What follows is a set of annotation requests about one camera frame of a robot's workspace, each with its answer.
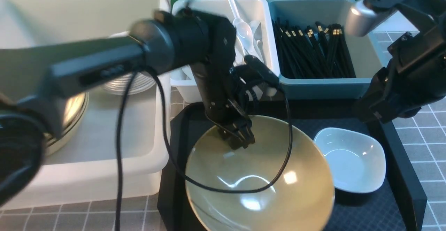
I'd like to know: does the white plastic spoon bin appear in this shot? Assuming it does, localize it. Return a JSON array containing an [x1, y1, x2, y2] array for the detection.
[[170, 0, 280, 103]]

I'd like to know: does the small white sauce dish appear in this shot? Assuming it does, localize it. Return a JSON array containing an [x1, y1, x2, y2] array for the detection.
[[314, 127, 386, 193]]

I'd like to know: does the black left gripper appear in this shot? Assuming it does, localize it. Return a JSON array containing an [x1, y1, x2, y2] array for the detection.
[[190, 55, 280, 150]]

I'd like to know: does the black plastic serving tray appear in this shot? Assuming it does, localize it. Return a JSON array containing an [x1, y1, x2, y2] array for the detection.
[[157, 99, 427, 231]]

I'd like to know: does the stack of yellow bowls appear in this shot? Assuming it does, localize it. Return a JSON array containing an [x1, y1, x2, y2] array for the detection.
[[45, 92, 89, 157]]

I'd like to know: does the yellow noodle bowl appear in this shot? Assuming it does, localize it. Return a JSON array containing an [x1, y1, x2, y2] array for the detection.
[[185, 115, 335, 231]]

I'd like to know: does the large white plastic tub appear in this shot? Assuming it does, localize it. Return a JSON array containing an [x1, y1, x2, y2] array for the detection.
[[1, 0, 170, 210]]

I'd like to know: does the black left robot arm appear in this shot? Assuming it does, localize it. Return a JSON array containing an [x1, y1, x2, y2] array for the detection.
[[1, 7, 282, 205]]

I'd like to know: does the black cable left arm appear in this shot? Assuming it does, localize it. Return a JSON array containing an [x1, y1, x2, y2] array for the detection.
[[115, 67, 293, 231]]

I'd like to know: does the pile of black chopsticks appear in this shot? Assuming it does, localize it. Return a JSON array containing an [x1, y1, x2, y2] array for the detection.
[[272, 19, 356, 79]]

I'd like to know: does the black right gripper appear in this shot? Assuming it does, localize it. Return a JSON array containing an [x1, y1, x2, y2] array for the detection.
[[352, 1, 445, 123]]

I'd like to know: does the teal plastic chopstick bin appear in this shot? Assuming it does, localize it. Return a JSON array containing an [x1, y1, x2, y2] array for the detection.
[[268, 0, 388, 100]]

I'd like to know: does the white ceramic soup spoon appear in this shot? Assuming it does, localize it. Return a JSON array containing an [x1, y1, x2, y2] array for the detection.
[[227, 0, 266, 63]]

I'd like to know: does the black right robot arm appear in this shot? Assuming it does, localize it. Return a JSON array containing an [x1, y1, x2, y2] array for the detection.
[[344, 0, 446, 123]]

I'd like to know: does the stack of white dishes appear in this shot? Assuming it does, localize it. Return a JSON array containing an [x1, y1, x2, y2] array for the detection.
[[101, 32, 157, 96]]

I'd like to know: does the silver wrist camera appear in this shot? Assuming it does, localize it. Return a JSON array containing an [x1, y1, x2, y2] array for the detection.
[[344, 0, 405, 36]]

